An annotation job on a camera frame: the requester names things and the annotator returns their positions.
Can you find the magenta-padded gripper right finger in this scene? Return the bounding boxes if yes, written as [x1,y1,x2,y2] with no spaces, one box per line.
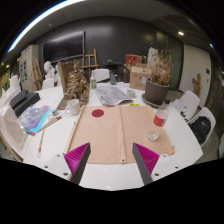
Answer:
[131,142,183,186]

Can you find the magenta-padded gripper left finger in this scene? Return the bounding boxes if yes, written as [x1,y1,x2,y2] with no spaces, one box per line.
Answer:
[42,142,92,186]

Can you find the clear red-labelled plastic bottle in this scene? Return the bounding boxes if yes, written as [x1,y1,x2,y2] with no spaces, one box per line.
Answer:
[152,98,171,128]

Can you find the small clear glass cup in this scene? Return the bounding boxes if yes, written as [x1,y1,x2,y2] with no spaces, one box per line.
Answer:
[147,129,160,142]

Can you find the thin pale paintbrush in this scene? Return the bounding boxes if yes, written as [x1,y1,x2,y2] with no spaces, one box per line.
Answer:
[36,128,46,159]

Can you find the flat round red coaster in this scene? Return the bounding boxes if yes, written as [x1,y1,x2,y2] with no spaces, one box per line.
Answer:
[91,108,105,118]

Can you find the small white jar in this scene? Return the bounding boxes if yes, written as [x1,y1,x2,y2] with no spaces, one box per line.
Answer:
[50,106,60,118]

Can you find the white ceramic mug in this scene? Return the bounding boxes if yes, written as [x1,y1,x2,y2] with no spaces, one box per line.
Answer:
[64,98,81,116]

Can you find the grey pot saucer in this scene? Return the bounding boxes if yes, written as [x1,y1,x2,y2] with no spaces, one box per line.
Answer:
[141,92,171,109]

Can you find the holographic colourful sheet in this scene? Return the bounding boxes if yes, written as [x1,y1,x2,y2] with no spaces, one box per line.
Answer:
[18,105,52,137]

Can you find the black backpack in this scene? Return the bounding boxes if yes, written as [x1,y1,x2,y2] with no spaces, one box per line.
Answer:
[188,115,212,145]

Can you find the small tape roll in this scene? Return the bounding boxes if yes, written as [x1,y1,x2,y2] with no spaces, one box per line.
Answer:
[126,89,137,99]

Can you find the grey pot with dried plant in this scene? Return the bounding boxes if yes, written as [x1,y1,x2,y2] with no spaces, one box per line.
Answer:
[143,49,175,105]

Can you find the white framed tray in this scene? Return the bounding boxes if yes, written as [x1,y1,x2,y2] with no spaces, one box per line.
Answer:
[0,105,28,151]

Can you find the open printed newspaper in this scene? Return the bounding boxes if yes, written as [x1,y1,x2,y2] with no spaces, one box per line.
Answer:
[95,84,134,107]

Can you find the white chair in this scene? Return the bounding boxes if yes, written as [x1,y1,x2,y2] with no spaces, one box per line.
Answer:
[92,68,111,83]
[41,77,55,90]
[187,106,217,148]
[172,90,201,122]

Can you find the golden figure sculpture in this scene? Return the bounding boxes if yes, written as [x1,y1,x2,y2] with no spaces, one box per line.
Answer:
[65,61,90,101]

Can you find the black flat box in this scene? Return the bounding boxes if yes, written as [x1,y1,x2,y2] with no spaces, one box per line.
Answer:
[9,89,42,118]

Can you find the green-labelled white bottle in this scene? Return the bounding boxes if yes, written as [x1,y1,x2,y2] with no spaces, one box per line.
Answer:
[90,73,98,90]

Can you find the brown cardboard box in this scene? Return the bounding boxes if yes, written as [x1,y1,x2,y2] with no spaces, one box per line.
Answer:
[129,64,153,92]

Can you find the grey spray bottle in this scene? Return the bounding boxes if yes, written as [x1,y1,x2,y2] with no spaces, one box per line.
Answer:
[109,71,119,86]

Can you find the white plaster bust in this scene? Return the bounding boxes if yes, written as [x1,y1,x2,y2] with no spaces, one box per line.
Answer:
[43,60,57,80]

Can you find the wooden easel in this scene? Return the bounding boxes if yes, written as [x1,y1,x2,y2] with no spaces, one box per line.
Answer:
[30,58,44,91]
[81,48,100,79]

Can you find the red box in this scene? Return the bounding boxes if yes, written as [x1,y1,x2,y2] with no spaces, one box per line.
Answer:
[124,54,144,68]

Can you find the white cabinet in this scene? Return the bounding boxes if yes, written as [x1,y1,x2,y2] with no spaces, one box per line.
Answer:
[18,44,40,93]

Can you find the wooden-handled paintbrush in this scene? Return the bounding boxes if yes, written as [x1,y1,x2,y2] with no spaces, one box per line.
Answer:
[35,114,64,134]

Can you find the wooden wall figure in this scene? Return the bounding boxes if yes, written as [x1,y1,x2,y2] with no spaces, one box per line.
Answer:
[191,73,202,98]

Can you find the black wall screen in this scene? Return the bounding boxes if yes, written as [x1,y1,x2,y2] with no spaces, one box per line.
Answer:
[42,30,86,63]

